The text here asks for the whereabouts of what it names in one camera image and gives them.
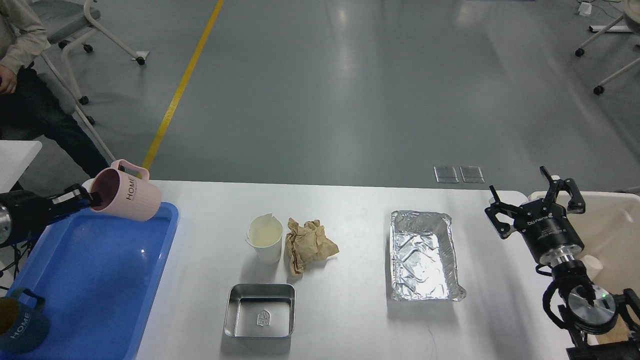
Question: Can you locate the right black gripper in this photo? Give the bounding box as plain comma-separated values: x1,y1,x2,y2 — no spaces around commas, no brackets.
484,166,587,265

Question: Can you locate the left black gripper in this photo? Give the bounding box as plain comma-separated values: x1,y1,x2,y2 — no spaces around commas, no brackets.
0,183,101,247

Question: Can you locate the pink mug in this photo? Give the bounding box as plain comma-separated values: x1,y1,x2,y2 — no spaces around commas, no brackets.
89,159,162,222

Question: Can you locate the dark blue mug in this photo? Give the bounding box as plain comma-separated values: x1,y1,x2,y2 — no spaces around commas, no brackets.
0,287,51,354

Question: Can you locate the square metal tray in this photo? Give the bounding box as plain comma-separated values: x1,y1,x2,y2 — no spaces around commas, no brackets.
223,284,297,340

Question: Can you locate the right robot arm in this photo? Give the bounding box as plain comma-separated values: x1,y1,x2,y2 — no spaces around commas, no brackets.
484,166,640,360

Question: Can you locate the person left hand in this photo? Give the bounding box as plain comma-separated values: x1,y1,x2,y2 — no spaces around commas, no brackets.
0,65,18,95

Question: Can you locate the white side table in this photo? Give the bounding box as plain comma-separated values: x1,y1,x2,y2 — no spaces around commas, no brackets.
0,140,42,193

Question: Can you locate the beige plastic bin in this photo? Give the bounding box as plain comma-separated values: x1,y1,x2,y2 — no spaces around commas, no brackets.
527,191,640,346

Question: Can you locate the paper cup in bin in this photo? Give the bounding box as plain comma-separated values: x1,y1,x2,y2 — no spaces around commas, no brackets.
582,255,604,279

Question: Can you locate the blue plastic tray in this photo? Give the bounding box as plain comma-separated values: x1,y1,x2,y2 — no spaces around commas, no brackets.
1,202,179,360

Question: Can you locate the floor socket plate right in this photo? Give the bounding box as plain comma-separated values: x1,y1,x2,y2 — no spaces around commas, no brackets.
459,166,485,183

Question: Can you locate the floor socket plate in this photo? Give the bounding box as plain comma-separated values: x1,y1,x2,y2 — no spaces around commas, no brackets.
433,166,460,183
459,166,485,183

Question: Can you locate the person in beige sweater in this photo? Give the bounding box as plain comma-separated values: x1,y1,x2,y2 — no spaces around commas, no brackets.
0,0,110,178

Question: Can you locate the floor socket plate left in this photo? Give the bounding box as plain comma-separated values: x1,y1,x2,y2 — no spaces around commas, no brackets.
433,166,460,183

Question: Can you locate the aluminium foil tray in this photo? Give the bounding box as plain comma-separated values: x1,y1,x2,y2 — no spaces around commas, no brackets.
388,210,467,302

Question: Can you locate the grey office chair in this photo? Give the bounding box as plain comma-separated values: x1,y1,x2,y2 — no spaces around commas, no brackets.
29,0,149,161

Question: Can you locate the white paper cup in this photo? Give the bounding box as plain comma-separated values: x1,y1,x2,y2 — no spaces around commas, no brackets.
246,213,283,264

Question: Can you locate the white chair base right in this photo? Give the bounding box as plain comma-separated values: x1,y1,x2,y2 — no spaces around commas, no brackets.
575,0,640,96

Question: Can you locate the crumpled brown paper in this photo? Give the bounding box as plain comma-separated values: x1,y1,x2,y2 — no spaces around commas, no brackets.
285,218,339,277

